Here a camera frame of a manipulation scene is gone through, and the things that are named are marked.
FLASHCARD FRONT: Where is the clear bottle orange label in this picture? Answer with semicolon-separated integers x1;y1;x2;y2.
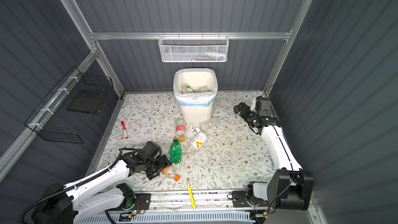
161;166;180;181

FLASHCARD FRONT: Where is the clear bottle green label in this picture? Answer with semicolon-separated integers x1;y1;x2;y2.
181;84;194;94

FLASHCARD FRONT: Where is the white wire wall basket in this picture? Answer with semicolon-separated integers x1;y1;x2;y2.
158;37;230;63

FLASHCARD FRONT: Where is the yellow highlighter pen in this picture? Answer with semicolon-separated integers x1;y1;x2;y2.
187;183;197;210

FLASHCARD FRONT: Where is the black wire wall basket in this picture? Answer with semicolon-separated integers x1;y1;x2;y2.
24;67;114;144

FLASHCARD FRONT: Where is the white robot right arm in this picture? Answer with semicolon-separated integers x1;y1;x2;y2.
232;96;314;212

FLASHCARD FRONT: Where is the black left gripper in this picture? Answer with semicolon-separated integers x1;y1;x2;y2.
144;153;173;179

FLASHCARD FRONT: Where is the black corrugated cable hose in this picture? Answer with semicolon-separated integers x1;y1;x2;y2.
18;147;141;224

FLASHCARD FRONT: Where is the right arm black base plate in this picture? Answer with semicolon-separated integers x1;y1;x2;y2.
231;190;268;208

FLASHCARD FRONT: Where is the white ribbed trash bin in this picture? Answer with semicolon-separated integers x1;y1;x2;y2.
173;68;218;122

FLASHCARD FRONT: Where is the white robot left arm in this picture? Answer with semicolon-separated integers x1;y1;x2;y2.
18;142;171;224

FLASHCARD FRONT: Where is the clear unlabelled bottle white cap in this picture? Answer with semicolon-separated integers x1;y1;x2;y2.
195;117;220;133

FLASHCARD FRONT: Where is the red white marker pen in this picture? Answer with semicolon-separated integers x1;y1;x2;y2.
121;121;129;139

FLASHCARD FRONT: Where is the clear crushed bottle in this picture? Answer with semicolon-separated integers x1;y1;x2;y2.
197;85;213;93

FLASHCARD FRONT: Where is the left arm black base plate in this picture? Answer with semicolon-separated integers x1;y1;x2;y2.
121;194;151;211

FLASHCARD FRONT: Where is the white perforated cable tray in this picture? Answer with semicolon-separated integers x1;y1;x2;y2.
79;211;255;224

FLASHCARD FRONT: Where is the clear bottle red label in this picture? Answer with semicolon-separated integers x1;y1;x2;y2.
175;118;186;142

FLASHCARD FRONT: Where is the white bottle orange logo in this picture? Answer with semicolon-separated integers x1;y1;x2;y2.
183;131;208;158

